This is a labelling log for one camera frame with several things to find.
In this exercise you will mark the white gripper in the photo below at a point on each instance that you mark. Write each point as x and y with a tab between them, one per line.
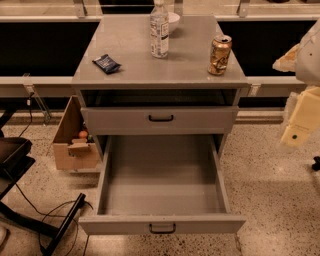
310	61

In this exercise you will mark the blue rxbar wrapper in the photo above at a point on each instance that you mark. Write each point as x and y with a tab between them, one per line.
106	64

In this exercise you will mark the closed grey top drawer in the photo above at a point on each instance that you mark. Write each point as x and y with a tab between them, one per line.
134	120

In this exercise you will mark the grey drawer cabinet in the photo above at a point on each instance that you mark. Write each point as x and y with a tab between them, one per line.
179	80

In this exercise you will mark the open grey middle drawer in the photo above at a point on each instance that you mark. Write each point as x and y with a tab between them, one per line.
161	180

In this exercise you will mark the black caster object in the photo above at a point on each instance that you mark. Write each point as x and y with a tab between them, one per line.
316	164

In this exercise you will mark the gold soda can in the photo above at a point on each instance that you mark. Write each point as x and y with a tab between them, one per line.
220	51

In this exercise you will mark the white bowl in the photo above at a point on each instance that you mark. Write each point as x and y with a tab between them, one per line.
173	21

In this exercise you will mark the clear plastic water bottle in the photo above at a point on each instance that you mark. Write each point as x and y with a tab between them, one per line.
159	30

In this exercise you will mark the orange fruit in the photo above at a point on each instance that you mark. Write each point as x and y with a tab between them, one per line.
83	134

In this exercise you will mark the cardboard box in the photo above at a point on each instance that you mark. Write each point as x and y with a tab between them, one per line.
71	152

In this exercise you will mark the black chair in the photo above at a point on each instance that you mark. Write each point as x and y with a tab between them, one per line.
44	192

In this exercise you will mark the black drawer handle upper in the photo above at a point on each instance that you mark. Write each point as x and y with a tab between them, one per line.
161	119

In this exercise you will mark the black drawer handle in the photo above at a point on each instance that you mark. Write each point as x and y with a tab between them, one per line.
162	228
161	119

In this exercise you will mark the black drawer handle lower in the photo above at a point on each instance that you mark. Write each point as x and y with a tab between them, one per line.
162	228

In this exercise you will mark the metal railing bracket left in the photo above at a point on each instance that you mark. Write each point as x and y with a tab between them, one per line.
33	94

